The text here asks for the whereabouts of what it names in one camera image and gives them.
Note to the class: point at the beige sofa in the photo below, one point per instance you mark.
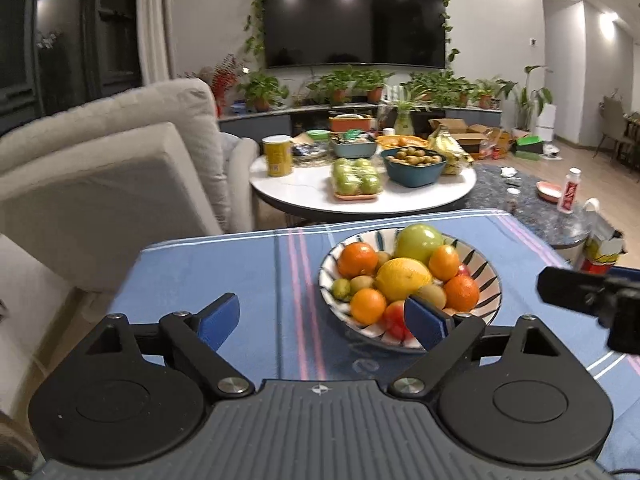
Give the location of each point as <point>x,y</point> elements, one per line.
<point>175,110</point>

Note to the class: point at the red plant in red vase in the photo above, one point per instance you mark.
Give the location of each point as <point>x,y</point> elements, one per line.
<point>225,77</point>

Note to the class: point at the small teal bowl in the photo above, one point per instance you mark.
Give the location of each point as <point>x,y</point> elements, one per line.
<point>352,149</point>

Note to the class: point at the bunch of bananas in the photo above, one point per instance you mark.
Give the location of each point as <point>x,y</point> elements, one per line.
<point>450,147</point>

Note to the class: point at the dark dining table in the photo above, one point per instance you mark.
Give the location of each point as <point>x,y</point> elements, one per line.
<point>632,135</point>

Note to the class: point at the glass vase with green plant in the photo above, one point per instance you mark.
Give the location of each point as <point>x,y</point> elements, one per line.
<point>404,122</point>

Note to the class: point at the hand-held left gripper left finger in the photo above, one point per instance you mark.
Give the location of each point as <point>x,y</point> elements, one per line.
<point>220,320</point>

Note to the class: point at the large teal bowl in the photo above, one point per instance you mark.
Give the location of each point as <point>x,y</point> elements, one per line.
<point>415,176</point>

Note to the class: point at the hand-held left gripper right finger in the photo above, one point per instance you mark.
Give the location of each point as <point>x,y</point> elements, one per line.
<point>425,320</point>

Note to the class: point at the white air purifier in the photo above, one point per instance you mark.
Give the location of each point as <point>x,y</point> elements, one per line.
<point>547,122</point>

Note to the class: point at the wrapped green apple pack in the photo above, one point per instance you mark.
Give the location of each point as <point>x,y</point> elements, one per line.
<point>357,180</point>

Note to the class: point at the red tomato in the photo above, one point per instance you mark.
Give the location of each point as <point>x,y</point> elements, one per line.
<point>463,270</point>

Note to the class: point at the beige square cushion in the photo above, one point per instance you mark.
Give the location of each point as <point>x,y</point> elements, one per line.
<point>100,200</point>

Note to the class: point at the mandarin orange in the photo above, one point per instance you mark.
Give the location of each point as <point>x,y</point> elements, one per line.
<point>462,292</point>
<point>357,260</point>

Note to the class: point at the green lidded container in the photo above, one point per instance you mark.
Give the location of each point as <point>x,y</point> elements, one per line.
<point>317,135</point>

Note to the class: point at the hanging green vine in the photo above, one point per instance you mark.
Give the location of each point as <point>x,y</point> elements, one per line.
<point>448,20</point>
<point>257,15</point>

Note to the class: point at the blue striped tablecloth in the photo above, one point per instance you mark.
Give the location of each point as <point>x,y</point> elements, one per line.
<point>225,270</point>

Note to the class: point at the yellow can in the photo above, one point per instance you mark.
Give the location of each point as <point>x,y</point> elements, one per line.
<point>277,157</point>

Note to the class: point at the green box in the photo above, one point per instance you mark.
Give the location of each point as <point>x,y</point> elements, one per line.
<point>529,144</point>

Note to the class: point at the yellow lemon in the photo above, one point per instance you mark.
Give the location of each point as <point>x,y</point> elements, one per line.
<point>402,280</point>

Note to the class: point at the small green oval fruit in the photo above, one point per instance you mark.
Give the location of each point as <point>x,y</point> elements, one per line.
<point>341,289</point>

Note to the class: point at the round white table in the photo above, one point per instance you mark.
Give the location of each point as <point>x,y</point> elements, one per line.
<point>300,190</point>

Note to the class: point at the pink dish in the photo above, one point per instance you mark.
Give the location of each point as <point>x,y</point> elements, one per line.
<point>548,191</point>

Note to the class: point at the white bottle with red label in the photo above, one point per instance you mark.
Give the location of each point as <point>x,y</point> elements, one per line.
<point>570,192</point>

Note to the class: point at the white curtain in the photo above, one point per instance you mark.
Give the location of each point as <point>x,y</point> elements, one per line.
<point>155,20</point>

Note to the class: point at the printed paper bag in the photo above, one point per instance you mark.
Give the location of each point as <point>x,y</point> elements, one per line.
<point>600,245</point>

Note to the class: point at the dark window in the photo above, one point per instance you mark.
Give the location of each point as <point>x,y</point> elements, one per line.
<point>65,35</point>

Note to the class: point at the shiny snack packets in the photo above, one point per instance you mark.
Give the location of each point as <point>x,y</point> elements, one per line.
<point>310,150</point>

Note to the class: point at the grey television cabinet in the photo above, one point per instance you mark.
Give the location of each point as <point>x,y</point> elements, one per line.
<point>270,122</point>

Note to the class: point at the small red apple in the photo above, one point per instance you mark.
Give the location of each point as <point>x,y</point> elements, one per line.
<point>395,320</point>

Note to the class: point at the large green apple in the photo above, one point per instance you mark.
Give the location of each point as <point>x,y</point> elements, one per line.
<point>417,242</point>

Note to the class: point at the smooth orange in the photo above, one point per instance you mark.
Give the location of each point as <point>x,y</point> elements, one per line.
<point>368,306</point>
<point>444,262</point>

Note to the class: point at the open cardboard box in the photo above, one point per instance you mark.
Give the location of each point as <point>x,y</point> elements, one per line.
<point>460,137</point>

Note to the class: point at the black flat television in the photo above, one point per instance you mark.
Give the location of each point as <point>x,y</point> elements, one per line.
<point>355,15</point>

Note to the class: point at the tall leafy floor plant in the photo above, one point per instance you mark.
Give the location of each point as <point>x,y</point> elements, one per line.
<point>527,97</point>

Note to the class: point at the orange plastic basket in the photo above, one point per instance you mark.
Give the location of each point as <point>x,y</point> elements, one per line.
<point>400,141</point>

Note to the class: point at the dark marble table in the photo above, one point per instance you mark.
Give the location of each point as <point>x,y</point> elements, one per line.
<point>535,225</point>

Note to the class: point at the white robot vacuum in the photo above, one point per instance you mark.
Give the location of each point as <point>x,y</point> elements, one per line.
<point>551,151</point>

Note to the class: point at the grey dining chair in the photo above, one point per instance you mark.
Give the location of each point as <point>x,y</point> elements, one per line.
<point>614,122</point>

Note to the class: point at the potted green plant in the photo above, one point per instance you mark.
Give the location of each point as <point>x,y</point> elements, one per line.
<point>486,92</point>
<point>262,90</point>
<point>440,85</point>
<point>350,82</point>

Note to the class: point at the orange storage box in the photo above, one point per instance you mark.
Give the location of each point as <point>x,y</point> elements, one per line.
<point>350,124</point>

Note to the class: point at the black striped white bowl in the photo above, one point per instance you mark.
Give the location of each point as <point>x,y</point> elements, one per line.
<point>475,258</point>

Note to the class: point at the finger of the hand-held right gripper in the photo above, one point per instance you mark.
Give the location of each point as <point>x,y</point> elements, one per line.
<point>570,290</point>
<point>622,273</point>

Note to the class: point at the pile of small olive fruits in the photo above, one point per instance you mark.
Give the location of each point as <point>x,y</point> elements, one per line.
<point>415,156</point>

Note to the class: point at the small spice jar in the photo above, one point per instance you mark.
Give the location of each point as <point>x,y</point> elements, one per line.
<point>512,200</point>

